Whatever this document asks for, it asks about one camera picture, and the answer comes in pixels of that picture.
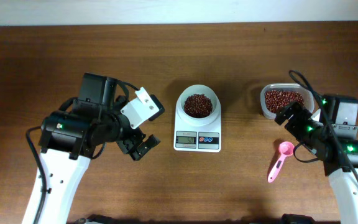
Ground pink measuring scoop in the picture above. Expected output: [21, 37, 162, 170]
[267, 141, 295, 183]

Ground white digital kitchen scale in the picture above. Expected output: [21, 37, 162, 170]
[173, 93, 222, 152]

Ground red beans in bowl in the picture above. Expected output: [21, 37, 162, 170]
[184, 94, 213, 118]

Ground clear plastic container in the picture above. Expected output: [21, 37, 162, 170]
[260, 83, 314, 119]

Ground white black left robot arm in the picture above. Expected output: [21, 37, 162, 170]
[22, 73, 165, 223]

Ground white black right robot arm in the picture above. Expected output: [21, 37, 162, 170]
[275, 95, 358, 223]

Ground white round bowl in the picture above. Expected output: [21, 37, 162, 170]
[177, 85, 221, 122]

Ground red adzuki beans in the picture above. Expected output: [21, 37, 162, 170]
[265, 90, 305, 113]

